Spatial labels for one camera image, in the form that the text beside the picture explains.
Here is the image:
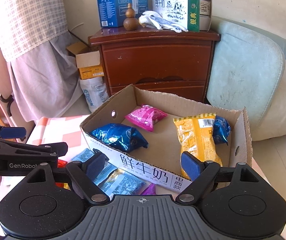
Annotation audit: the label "purple snack bag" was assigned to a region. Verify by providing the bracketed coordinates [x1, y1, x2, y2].
[141, 184, 156, 196]

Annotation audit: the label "dark red wooden nightstand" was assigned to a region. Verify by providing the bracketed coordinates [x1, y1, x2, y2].
[88, 27, 221, 102]

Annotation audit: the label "dark blue snack bag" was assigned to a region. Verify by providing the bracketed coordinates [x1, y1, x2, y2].
[89, 123, 148, 153]
[212, 116, 231, 145]

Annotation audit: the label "small open cardboard box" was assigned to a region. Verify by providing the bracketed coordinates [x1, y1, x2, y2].
[66, 41, 104, 80]

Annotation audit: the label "pale green sofa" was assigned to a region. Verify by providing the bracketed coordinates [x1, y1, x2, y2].
[206, 17, 286, 141]

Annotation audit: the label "checkered fabric cover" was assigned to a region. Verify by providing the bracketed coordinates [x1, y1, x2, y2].
[0, 0, 90, 121]

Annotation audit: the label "light blue snack bag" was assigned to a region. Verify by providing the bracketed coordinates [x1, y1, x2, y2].
[70, 148, 148, 198]

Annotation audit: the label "white blue work gloves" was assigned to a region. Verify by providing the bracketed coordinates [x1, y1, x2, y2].
[138, 11, 188, 33]

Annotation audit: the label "grey white carton box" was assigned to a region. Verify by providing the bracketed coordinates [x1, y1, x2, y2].
[200, 0, 212, 31]

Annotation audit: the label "pink snack bag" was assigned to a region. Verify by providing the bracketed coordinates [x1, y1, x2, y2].
[125, 105, 167, 132]

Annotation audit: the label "yellow snack bag with barcode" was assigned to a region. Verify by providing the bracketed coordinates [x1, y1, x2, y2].
[173, 113, 223, 181]

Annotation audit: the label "white green milk carton box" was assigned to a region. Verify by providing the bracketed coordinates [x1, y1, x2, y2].
[152, 0, 200, 32]

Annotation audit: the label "wooden gourd ornament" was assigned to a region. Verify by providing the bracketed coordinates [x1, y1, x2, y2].
[123, 3, 140, 31]

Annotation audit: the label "red snack bag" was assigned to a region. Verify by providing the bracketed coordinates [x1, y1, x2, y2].
[56, 159, 70, 190]

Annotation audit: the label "white plastic bag blue text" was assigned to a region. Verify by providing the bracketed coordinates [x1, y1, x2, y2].
[79, 77, 109, 113]

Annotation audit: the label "cardboard milk tray box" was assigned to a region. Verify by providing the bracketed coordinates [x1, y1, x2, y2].
[80, 85, 253, 192]

